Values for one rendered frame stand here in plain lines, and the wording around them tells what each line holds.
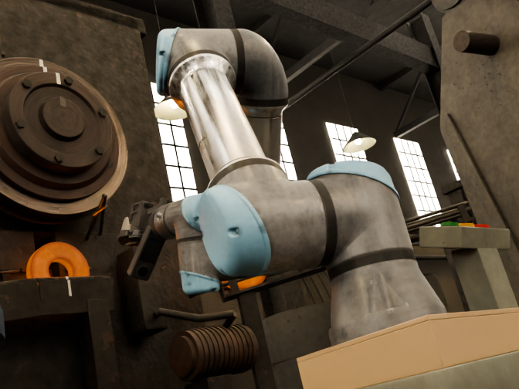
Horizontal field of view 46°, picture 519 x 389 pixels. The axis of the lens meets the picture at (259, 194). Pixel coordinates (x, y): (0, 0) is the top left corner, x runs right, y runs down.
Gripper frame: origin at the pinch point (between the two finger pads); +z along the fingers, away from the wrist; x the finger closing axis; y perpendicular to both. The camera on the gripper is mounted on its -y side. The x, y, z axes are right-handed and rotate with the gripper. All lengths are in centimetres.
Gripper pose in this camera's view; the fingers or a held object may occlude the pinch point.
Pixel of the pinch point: (123, 243)
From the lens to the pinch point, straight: 147.4
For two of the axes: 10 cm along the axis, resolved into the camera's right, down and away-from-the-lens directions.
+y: 1.0, -9.4, 3.1
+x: -7.7, -2.7, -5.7
